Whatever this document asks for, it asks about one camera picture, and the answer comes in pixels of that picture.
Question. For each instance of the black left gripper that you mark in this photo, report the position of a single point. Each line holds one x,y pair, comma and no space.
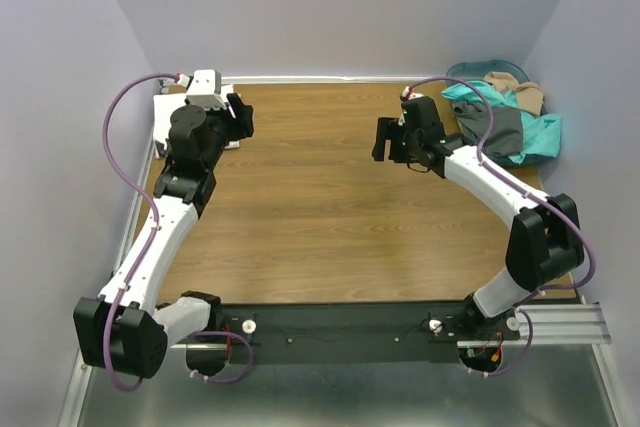
240,114

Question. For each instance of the tan t shirt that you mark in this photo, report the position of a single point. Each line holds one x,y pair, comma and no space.
529,95

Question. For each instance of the teal plastic basket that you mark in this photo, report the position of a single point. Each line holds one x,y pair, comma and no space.
471,71

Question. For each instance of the teal t shirt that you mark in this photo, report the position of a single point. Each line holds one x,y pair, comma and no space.
542,134

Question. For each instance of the aluminium front frame rail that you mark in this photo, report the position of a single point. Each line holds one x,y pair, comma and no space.
565,327

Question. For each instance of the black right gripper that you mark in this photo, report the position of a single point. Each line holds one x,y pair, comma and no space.
391,132

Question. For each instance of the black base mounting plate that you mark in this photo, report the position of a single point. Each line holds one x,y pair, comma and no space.
209,352

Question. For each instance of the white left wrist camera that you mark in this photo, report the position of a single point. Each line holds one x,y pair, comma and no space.
205,90

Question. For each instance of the dark grey t shirt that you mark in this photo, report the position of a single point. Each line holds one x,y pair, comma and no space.
505,137

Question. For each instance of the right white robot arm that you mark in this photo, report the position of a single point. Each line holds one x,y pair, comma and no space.
543,243

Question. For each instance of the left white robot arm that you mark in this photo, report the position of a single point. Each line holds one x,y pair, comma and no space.
123,330

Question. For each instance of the white t shirt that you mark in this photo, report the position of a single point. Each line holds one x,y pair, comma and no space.
167,104

